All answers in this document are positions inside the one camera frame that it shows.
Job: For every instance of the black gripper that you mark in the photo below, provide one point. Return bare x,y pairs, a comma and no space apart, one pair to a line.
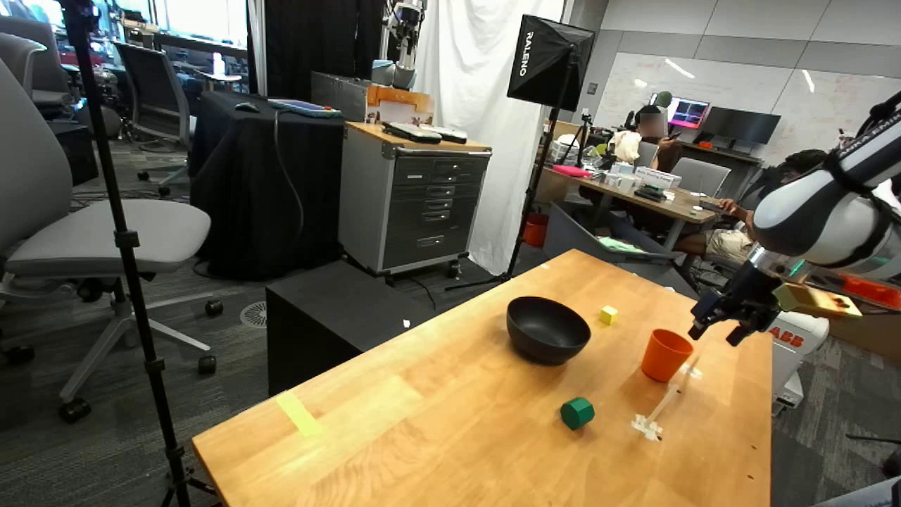
747,297

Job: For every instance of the orange plastic cup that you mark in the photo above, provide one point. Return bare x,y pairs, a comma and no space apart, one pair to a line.
667,361

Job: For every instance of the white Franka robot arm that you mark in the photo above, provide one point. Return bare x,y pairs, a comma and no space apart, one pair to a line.
826,214

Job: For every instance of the grey background robot arm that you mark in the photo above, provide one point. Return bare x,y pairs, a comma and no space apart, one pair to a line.
408,28

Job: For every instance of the black bowl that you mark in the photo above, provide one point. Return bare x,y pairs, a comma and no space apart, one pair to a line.
544,339

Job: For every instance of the yellow cube block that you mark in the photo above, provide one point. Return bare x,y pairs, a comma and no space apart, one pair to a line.
609,316

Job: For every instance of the cluttered wooden desk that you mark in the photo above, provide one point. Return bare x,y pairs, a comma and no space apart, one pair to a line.
677,204

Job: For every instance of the light grey desk chair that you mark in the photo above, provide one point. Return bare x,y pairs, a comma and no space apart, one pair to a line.
702,174

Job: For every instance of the red box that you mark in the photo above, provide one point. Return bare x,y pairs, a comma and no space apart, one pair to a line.
874,290

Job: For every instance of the white plastic storage box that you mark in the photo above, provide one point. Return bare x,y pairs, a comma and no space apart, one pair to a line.
648,178

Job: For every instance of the black computer monitor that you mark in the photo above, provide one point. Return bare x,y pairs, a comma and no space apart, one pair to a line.
741,129

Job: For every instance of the red bucket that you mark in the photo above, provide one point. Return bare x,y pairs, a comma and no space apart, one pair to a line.
536,228

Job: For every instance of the monitor with pink screen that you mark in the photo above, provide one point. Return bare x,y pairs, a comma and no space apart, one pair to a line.
688,112

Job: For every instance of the dark haired seated person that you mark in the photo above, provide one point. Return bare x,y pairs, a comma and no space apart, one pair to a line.
648,119

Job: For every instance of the black softbox light on stand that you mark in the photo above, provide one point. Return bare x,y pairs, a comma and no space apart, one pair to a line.
550,59

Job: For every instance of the black flat device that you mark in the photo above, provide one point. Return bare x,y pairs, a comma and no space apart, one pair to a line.
454,135

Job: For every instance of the grey drawer cabinet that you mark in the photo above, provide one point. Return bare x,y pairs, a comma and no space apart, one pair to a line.
412,205

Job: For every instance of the white curtain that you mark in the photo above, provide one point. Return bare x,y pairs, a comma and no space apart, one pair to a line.
468,94

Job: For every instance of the black keyboard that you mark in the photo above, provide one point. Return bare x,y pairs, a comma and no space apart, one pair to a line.
412,129

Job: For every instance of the orange and white box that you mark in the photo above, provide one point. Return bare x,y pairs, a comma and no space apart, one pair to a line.
398,102

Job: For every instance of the low black platform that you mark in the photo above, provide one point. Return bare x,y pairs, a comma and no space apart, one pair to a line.
329,318

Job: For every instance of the yellow tape strip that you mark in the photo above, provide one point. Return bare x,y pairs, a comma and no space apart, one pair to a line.
301,415

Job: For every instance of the blue flat item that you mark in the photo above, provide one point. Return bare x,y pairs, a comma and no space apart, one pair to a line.
306,108

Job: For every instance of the black cloth covered table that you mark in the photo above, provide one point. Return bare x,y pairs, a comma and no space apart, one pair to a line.
264,185

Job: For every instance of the tall black backdrop panel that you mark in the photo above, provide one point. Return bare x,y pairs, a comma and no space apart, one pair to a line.
320,46

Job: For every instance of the black computer mouse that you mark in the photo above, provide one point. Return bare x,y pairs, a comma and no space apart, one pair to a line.
247,108

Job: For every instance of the black tripod stand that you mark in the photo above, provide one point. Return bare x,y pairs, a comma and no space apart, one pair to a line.
128,243

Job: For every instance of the grey armrest office chair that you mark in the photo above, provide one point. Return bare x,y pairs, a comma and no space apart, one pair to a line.
157,94

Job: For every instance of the grey cushioned office chair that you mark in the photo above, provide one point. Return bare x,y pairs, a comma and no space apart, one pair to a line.
102,235

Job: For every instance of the grey high back chair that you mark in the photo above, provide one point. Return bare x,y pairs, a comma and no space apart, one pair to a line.
25,59

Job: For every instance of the white pedestal red lettering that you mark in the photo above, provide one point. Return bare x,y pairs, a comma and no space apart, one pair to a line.
799,352

